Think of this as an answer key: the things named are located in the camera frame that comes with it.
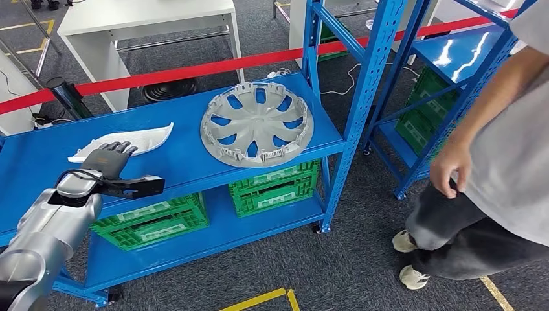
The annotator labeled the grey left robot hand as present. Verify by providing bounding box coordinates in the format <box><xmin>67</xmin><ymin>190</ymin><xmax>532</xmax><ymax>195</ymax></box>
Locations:
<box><xmin>80</xmin><ymin>140</ymin><xmax>139</xmax><ymax>181</ymax></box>

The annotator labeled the white curved plastic part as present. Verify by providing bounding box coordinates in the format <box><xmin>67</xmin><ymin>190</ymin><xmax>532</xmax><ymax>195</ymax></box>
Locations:
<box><xmin>67</xmin><ymin>122</ymin><xmax>175</xmax><ymax>164</ymax></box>

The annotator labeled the blue metal shelf rack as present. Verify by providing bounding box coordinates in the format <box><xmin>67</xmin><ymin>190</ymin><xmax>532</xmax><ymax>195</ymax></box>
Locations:
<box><xmin>362</xmin><ymin>0</ymin><xmax>537</xmax><ymax>200</ymax></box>
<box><xmin>0</xmin><ymin>0</ymin><xmax>409</xmax><ymax>309</ymax></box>

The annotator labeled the black round stanchion base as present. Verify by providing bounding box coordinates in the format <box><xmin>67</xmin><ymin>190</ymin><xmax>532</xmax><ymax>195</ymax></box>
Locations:
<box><xmin>141</xmin><ymin>78</ymin><xmax>199</xmax><ymax>104</ymax></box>

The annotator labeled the white cabinet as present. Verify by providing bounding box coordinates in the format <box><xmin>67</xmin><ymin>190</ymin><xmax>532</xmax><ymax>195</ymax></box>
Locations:
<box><xmin>0</xmin><ymin>51</ymin><xmax>43</xmax><ymax>136</ymax></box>

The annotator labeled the red barrier belt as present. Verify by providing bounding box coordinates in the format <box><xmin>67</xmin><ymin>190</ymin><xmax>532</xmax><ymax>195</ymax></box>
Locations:
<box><xmin>0</xmin><ymin>8</ymin><xmax>520</xmax><ymax>116</ymax></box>

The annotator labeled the white table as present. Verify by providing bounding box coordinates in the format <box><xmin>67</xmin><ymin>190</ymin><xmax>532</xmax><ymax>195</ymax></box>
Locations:
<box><xmin>56</xmin><ymin>0</ymin><xmax>246</xmax><ymax>113</ymax></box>

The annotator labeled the silver wheel hubcap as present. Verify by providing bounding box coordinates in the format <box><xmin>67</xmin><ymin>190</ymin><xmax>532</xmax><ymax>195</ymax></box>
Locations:
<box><xmin>200</xmin><ymin>81</ymin><xmax>315</xmax><ymax>169</ymax></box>

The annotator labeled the white sneaker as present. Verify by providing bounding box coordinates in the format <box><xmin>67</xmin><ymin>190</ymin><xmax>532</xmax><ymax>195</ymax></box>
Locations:
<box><xmin>392</xmin><ymin>229</ymin><xmax>419</xmax><ymax>254</ymax></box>
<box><xmin>399</xmin><ymin>264</ymin><xmax>431</xmax><ymax>290</ymax></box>

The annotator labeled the person's hand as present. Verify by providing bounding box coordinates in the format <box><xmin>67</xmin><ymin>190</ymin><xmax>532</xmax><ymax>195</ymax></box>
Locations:
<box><xmin>430</xmin><ymin>143</ymin><xmax>473</xmax><ymax>200</ymax></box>

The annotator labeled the person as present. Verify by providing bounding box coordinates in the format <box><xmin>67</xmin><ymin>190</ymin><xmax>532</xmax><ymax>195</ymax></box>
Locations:
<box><xmin>392</xmin><ymin>0</ymin><xmax>549</xmax><ymax>290</ymax></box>

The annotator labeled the black stanchion post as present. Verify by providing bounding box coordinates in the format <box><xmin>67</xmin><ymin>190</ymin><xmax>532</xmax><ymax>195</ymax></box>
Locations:
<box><xmin>46</xmin><ymin>77</ymin><xmax>95</xmax><ymax>121</ymax></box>

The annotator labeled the white cable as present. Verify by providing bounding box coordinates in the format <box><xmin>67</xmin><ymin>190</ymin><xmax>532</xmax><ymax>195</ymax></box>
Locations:
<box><xmin>267</xmin><ymin>62</ymin><xmax>421</xmax><ymax>96</ymax></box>

